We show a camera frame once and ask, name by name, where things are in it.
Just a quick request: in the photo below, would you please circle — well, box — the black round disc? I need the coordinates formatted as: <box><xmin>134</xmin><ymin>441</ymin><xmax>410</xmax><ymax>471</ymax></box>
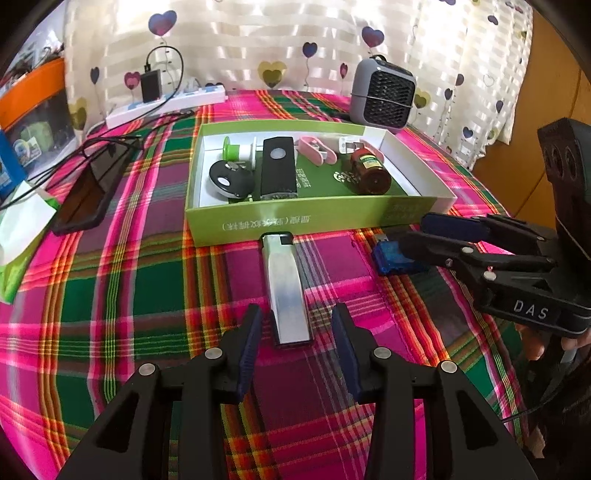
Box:
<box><xmin>209</xmin><ymin>160</ymin><xmax>254</xmax><ymax>200</ymax></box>

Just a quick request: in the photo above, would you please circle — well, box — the brown bottle red cap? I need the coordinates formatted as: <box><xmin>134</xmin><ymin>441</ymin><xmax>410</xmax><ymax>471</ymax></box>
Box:
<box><xmin>348</xmin><ymin>148</ymin><xmax>393</xmax><ymax>195</ymax></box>

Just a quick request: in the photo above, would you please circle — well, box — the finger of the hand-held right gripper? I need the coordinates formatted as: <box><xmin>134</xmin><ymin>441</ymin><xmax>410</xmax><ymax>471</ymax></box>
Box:
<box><xmin>399</xmin><ymin>231</ymin><xmax>559</xmax><ymax>301</ymax></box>
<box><xmin>421</xmin><ymin>211</ymin><xmax>560</xmax><ymax>260</ymax></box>

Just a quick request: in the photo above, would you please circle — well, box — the orange lidded storage container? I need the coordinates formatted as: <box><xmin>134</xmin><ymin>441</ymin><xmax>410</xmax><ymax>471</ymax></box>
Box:
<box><xmin>0</xmin><ymin>58</ymin><xmax>77</xmax><ymax>160</ymax></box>

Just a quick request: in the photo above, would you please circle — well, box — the white power strip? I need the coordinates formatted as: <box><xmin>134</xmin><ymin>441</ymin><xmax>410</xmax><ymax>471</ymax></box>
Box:
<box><xmin>105</xmin><ymin>84</ymin><xmax>227</xmax><ymax>130</ymax></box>

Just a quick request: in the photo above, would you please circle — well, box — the green tissue pack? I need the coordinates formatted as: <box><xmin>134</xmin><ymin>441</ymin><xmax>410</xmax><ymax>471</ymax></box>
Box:
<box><xmin>0</xmin><ymin>182</ymin><xmax>61</xmax><ymax>304</ymax></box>

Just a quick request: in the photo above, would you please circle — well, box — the green and white cardboard box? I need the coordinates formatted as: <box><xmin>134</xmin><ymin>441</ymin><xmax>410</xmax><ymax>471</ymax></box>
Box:
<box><xmin>185</xmin><ymin>121</ymin><xmax>458</xmax><ymax>247</ymax></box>

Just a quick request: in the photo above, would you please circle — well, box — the pink green plaid tablecloth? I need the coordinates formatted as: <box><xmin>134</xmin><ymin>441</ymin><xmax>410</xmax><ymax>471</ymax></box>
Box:
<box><xmin>0</xmin><ymin>88</ymin><xmax>555</xmax><ymax>480</ymax></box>

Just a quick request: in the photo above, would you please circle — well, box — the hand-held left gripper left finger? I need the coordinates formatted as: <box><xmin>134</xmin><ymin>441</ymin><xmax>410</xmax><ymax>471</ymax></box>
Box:
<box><xmin>55</xmin><ymin>302</ymin><xmax>264</xmax><ymax>480</ymax></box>

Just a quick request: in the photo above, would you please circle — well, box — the black rectangular light device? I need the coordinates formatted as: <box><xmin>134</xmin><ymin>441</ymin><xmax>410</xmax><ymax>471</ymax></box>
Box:
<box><xmin>257</xmin><ymin>137</ymin><xmax>297</xmax><ymax>201</ymax></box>

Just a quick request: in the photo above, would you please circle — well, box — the black adapter cable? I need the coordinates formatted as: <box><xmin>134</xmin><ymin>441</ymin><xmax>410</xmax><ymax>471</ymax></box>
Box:
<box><xmin>145</xmin><ymin>44</ymin><xmax>185</xmax><ymax>100</ymax></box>

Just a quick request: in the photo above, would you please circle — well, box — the grey desktop fan heater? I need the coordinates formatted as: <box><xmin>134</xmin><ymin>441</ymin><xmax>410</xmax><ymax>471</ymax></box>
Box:
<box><xmin>349</xmin><ymin>55</ymin><xmax>416</xmax><ymax>134</ymax></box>

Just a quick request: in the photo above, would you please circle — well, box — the silver metal lighter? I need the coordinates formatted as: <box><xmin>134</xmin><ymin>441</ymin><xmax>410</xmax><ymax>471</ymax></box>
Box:
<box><xmin>259</xmin><ymin>231</ymin><xmax>315</xmax><ymax>348</ymax></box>

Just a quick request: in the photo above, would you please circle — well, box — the green and white spool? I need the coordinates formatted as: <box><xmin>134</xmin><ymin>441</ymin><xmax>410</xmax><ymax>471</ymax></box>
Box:
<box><xmin>222</xmin><ymin>135</ymin><xmax>259</xmax><ymax>162</ymax></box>

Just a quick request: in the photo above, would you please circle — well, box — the white heart print curtain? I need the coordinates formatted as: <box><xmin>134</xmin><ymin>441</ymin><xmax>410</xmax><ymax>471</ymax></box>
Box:
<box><xmin>62</xmin><ymin>0</ymin><xmax>536</xmax><ymax>169</ymax></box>

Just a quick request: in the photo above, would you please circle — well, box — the black smartphone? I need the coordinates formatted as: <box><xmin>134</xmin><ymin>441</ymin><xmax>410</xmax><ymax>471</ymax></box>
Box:
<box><xmin>50</xmin><ymin>141</ymin><xmax>141</xmax><ymax>234</ymax></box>

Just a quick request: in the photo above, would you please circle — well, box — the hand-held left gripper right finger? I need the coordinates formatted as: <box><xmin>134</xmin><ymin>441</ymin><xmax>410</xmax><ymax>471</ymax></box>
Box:
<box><xmin>331</xmin><ymin>302</ymin><xmax>536</xmax><ymax>480</ymax></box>

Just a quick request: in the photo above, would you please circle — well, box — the brown wooden panel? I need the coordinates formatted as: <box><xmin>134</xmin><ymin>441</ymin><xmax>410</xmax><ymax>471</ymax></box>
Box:
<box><xmin>471</xmin><ymin>0</ymin><xmax>591</xmax><ymax>227</ymax></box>

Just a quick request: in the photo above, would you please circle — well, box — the blue usb device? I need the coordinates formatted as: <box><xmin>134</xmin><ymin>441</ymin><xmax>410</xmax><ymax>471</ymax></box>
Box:
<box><xmin>373</xmin><ymin>234</ymin><xmax>428</xmax><ymax>276</ymax></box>

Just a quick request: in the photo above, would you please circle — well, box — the black power adapter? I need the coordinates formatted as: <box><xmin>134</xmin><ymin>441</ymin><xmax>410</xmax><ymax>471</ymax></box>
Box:
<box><xmin>141</xmin><ymin>70</ymin><xmax>163</xmax><ymax>104</ymax></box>

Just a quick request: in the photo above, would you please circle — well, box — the person's right hand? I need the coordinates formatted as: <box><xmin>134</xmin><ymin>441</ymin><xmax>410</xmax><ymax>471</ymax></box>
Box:
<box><xmin>513</xmin><ymin>320</ymin><xmax>591</xmax><ymax>363</ymax></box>

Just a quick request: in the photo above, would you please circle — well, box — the blue and white carton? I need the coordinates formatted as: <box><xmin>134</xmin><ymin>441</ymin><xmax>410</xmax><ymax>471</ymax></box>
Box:
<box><xmin>0</xmin><ymin>129</ymin><xmax>26</xmax><ymax>201</ymax></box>

